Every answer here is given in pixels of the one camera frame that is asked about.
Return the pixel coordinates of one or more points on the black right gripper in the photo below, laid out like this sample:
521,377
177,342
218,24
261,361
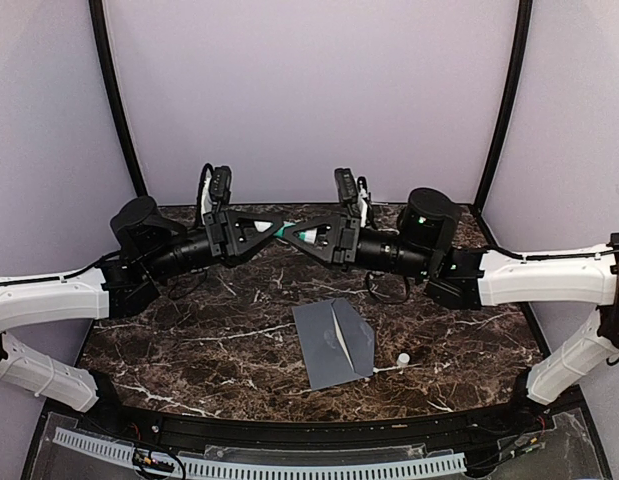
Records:
329,226

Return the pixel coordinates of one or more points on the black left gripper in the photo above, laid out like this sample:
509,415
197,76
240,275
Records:
227,237

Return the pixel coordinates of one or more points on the white letter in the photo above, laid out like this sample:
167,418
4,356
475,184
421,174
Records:
340,338

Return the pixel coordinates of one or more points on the blue-grey envelope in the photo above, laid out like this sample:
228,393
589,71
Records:
323,357

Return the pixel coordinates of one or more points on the white glue stick cap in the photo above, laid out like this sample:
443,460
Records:
403,360

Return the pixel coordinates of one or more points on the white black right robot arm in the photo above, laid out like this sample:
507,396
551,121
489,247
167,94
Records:
468,279

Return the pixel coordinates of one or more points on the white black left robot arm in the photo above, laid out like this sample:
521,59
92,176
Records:
119,285

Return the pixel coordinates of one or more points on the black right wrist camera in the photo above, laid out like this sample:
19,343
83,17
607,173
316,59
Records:
346,186

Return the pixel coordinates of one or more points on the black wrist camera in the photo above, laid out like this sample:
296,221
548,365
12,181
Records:
220,185
346,186

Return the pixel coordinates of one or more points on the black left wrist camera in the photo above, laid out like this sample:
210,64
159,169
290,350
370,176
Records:
220,185

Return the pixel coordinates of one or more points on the black left frame post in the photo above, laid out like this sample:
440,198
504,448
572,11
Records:
104,49

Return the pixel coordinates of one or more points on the black frame post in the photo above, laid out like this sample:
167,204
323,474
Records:
507,103
104,49

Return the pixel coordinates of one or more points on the black front table rail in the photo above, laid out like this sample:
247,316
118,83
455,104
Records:
477,428

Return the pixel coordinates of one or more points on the white slotted cable duct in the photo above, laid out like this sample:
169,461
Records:
223,463

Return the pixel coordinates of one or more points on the black right frame post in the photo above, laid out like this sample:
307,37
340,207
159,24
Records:
507,103

